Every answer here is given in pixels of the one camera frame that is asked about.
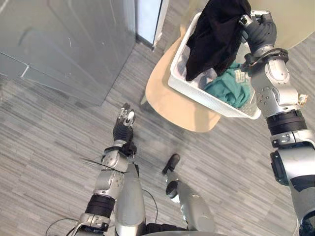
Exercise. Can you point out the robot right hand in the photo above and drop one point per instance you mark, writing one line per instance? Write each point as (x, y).
(261, 34)

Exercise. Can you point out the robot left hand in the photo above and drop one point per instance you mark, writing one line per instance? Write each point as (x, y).
(122, 130)

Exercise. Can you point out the black garment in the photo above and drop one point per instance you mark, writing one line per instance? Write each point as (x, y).
(214, 39)

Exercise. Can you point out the white plastic laundry basket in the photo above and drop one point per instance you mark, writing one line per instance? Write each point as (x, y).
(211, 98)

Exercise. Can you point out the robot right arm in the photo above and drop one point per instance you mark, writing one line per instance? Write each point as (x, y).
(283, 118)

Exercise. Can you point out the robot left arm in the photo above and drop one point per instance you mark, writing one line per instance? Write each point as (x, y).
(108, 182)

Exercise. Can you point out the grey washing machine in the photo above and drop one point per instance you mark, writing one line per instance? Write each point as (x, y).
(61, 49)

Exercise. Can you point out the beige round table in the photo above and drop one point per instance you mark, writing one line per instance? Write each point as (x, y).
(288, 22)

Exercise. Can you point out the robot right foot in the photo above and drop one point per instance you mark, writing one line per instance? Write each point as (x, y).
(171, 163)

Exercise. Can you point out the teal green garment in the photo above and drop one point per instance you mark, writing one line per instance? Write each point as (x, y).
(230, 86)

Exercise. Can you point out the light wooden stool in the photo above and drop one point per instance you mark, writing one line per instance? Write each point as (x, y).
(177, 105)

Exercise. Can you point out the black framed glass door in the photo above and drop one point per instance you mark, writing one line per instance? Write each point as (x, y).
(150, 20)

